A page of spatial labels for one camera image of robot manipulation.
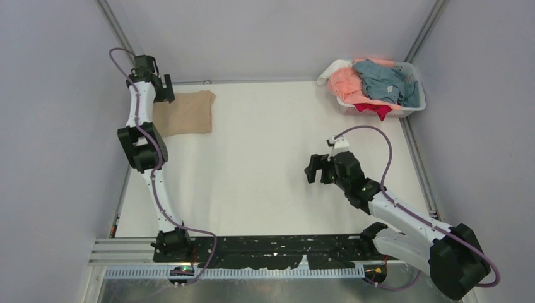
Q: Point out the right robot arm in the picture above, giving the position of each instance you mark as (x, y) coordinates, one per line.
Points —
(451, 256)

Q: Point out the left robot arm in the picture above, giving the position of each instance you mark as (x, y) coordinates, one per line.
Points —
(147, 153)

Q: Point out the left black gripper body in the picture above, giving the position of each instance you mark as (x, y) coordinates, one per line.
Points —
(160, 91)

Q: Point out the white cloth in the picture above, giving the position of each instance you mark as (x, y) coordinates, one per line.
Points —
(332, 68)

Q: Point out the blue grey t shirt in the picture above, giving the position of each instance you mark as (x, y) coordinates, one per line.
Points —
(388, 84)

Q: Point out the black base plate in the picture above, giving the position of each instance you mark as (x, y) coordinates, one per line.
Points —
(276, 252)

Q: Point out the pink t shirt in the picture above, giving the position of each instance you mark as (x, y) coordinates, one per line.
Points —
(346, 84)

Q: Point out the red t shirt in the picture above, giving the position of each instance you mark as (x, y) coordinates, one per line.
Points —
(381, 111)

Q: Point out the white laundry basket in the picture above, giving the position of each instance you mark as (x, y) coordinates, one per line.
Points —
(404, 67)

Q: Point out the beige t shirt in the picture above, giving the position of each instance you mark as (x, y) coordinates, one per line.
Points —
(189, 113)

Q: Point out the white slotted cable duct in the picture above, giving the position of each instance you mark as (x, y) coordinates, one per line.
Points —
(185, 272)

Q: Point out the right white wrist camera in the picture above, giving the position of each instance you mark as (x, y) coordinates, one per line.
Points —
(338, 144)

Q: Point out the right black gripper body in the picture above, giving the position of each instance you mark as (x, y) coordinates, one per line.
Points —
(341, 183)

